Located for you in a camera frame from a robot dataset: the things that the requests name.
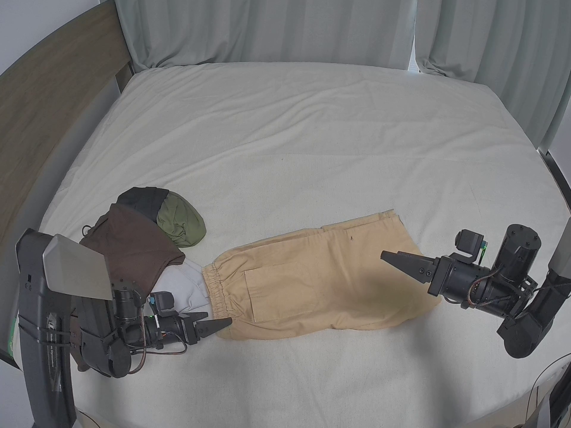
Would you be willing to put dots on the brown garment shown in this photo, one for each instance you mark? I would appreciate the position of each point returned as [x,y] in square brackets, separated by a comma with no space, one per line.
[129,252]

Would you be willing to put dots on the black garment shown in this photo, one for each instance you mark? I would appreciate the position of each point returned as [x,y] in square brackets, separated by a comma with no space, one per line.
[140,199]

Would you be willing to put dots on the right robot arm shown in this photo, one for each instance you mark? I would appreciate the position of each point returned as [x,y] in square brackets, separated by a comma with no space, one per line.
[517,257]

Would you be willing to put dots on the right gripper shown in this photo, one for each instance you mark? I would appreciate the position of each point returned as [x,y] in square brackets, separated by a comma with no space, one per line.
[459,281]

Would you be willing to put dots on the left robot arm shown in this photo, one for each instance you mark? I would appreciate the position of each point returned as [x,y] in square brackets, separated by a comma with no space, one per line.
[58,328]

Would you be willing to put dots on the pale grey garment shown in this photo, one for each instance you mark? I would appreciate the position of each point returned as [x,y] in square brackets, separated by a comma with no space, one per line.
[183,283]

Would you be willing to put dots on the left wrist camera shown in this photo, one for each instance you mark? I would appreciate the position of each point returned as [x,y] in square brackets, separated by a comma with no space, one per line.
[163,301]

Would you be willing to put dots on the tan shorts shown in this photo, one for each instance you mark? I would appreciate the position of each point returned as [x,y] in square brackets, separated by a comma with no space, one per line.
[321,279]

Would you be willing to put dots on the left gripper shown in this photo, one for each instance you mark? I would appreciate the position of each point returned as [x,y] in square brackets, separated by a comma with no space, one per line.
[174,329]

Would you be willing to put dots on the green garment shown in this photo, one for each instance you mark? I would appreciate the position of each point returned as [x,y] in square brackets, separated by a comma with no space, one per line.
[180,221]

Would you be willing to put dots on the bed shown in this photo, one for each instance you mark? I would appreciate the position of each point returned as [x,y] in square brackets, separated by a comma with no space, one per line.
[312,118]

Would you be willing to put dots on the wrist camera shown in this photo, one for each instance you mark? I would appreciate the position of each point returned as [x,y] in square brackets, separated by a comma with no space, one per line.
[163,301]
[468,241]

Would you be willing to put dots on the pale green curtain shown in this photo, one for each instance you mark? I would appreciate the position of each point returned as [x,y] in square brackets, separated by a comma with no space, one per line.
[267,16]
[490,25]

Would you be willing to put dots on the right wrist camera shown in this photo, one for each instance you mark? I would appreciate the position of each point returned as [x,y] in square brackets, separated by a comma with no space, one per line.
[468,241]

